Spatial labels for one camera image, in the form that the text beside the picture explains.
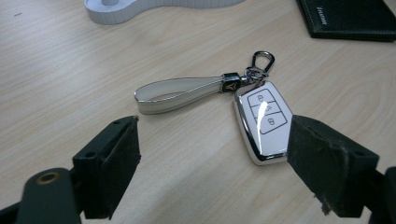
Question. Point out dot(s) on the black leather wallet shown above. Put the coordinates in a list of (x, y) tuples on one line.
[(348, 18)]

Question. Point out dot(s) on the white plastic stand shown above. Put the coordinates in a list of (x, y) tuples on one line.
[(130, 9)]

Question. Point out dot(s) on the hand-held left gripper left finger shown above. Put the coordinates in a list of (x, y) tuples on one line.
[(107, 168)]

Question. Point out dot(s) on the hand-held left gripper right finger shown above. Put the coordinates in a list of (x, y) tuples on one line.
[(323, 161)]

